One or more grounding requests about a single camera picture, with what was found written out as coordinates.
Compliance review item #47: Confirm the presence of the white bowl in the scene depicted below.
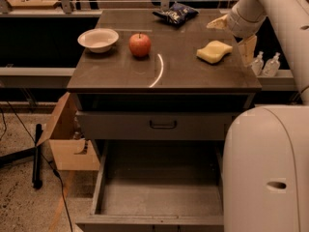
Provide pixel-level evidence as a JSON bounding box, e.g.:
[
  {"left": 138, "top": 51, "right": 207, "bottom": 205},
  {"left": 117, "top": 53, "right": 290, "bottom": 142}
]
[{"left": 77, "top": 28, "right": 119, "bottom": 53}]

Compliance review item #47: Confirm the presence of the black stand base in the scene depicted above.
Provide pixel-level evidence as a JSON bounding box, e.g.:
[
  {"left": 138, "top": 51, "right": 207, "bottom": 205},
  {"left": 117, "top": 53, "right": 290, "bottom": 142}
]
[{"left": 0, "top": 123, "right": 44, "bottom": 190}]

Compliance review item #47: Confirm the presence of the open grey middle drawer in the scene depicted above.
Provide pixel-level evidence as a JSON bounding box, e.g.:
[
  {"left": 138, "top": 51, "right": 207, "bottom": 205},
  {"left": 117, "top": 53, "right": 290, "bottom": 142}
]
[{"left": 76, "top": 140, "right": 224, "bottom": 232}]

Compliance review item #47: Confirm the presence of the grey metal rail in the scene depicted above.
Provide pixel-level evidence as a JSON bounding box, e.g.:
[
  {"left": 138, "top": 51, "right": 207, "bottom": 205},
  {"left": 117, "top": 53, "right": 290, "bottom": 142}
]
[{"left": 0, "top": 67, "right": 75, "bottom": 89}]

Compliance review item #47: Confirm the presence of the black drawer handle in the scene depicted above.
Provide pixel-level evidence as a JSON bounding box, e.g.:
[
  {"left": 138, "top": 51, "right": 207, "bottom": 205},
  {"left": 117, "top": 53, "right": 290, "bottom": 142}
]
[{"left": 149, "top": 120, "right": 178, "bottom": 130}]

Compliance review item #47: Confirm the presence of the blue chip bag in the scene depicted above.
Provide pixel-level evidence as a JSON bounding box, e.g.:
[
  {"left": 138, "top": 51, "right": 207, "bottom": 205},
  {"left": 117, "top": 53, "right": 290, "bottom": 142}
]
[{"left": 154, "top": 2, "right": 199, "bottom": 26}]

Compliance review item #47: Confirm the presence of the clear sanitizer bottle left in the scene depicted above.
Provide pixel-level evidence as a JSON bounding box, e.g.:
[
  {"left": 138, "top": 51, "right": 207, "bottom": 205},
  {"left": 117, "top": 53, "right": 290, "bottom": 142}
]
[{"left": 250, "top": 51, "right": 264, "bottom": 75}]

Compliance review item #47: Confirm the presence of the yellow sponge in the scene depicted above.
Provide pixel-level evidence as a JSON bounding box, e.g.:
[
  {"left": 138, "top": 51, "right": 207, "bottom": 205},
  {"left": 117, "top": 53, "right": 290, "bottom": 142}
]
[{"left": 196, "top": 41, "right": 233, "bottom": 64}]

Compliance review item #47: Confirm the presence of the red apple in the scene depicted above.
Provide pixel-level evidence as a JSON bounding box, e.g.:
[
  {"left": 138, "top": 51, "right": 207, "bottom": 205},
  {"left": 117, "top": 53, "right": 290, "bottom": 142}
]
[{"left": 129, "top": 33, "right": 152, "bottom": 57}]

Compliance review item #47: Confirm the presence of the cardboard box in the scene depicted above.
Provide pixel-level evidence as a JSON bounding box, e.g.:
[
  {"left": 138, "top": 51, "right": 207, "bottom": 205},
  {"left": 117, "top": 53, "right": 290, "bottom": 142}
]
[{"left": 37, "top": 93, "right": 99, "bottom": 171}]

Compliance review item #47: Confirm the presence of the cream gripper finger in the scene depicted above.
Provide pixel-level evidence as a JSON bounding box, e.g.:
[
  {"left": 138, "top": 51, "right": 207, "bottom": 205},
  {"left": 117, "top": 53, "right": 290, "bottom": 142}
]
[
  {"left": 207, "top": 14, "right": 228, "bottom": 29},
  {"left": 239, "top": 35, "right": 257, "bottom": 66}
]

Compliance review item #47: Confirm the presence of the closed grey top drawer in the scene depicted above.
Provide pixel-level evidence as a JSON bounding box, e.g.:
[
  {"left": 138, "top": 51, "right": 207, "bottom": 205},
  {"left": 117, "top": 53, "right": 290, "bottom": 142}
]
[{"left": 76, "top": 111, "right": 236, "bottom": 140}]

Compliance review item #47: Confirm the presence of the grey drawer cabinet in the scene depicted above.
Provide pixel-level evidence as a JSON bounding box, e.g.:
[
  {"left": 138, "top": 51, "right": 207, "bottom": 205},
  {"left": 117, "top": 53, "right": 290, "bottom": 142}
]
[{"left": 66, "top": 9, "right": 263, "bottom": 232}]

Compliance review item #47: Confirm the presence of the black floor cable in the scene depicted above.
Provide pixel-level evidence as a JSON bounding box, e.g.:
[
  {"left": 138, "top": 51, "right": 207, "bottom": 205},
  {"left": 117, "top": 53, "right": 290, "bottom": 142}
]
[{"left": 0, "top": 100, "right": 74, "bottom": 232}]

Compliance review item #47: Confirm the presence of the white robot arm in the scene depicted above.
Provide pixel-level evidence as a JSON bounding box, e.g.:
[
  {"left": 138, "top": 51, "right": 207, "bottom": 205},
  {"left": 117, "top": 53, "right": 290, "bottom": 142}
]
[{"left": 209, "top": 0, "right": 309, "bottom": 232}]

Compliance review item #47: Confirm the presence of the clear sanitizer bottle right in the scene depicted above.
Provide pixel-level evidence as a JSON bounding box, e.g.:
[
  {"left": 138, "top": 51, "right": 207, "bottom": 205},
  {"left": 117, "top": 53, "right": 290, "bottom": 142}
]
[{"left": 262, "top": 52, "right": 280, "bottom": 77}]

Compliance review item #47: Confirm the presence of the clear sanitizer bottle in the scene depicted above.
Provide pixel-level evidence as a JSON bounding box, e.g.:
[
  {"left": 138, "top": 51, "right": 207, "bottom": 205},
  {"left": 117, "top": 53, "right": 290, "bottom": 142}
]
[
  {"left": 250, "top": 51, "right": 264, "bottom": 75},
  {"left": 262, "top": 52, "right": 280, "bottom": 77}
]

